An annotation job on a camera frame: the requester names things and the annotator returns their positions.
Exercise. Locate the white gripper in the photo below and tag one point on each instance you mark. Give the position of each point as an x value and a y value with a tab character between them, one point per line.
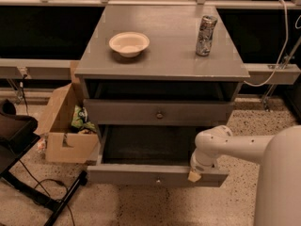
198	167

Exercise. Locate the grey drawer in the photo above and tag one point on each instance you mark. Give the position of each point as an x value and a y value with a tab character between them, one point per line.
137	155
165	113

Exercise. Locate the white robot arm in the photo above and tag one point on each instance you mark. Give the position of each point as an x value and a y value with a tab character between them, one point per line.
278	196

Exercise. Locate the grey drawer cabinet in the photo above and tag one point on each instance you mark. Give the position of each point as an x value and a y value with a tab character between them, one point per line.
169	69

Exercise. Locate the grey top drawer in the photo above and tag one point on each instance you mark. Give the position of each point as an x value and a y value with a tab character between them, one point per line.
165	113

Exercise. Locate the green snack bag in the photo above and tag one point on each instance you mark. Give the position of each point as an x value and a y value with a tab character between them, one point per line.
80	121

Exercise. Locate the brown cardboard box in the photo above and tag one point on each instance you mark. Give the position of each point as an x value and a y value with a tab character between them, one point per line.
63	145

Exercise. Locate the crushed drink can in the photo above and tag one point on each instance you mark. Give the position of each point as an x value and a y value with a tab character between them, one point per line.
205	35

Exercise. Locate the black stand with base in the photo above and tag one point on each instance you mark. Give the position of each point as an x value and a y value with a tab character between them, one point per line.
17	137

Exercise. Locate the grey metal railing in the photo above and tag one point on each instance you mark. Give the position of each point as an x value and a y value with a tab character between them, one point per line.
37	67

